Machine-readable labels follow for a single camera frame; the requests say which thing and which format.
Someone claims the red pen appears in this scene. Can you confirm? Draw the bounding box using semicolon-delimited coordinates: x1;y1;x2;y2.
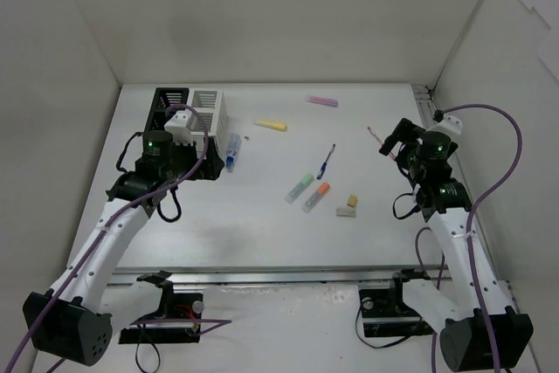
367;127;397;162

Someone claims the blue pen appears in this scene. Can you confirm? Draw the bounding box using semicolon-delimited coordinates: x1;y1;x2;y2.
316;143;336;180

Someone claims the yellow highlighter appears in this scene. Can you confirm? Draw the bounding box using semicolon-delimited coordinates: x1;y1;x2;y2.
253;119;287;132

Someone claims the pink highlighter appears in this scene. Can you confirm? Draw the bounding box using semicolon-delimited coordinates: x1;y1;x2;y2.
305;95;339;107

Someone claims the orange highlighter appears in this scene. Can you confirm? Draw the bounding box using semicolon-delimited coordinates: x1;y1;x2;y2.
301;183;330;213

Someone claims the green highlighter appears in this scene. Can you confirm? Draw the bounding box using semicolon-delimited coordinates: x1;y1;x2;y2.
285;173;314;204

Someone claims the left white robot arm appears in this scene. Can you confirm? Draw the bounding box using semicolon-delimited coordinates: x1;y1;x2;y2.
23;130;216;366

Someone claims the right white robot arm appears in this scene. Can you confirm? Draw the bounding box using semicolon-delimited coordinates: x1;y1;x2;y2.
380;116;534;372

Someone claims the white slotted container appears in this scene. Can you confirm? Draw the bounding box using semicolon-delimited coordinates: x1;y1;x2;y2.
187;88;228;158

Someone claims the yellow eraser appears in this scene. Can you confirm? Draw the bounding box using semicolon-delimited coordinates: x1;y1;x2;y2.
347;195;358;208

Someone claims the black slotted container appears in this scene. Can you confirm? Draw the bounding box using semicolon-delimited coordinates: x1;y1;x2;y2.
143;87;190;140

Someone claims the white eraser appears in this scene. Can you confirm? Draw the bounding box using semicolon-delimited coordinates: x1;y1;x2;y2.
335;207;356;218

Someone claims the aluminium rail right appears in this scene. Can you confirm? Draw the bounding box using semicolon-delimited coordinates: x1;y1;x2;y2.
411;84;436;128

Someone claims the aluminium rail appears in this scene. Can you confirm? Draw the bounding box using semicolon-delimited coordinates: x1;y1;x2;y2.
411;84;436;128
107;264;451;287

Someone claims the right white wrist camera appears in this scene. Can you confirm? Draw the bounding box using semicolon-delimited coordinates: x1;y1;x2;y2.
429;110;463;136

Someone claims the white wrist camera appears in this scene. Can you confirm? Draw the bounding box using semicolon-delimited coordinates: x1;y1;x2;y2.
429;110;463;136
164;110;193;144

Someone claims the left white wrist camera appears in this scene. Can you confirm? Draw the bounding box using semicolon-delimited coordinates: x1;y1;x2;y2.
164;110;193;144

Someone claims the aluminium rail front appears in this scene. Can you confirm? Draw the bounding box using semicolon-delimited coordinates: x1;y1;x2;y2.
107;264;451;287

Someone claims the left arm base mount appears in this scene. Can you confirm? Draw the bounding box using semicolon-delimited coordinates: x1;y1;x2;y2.
118;271;204;345

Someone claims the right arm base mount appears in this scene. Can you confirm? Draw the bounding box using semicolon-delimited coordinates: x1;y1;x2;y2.
356;269;433;348

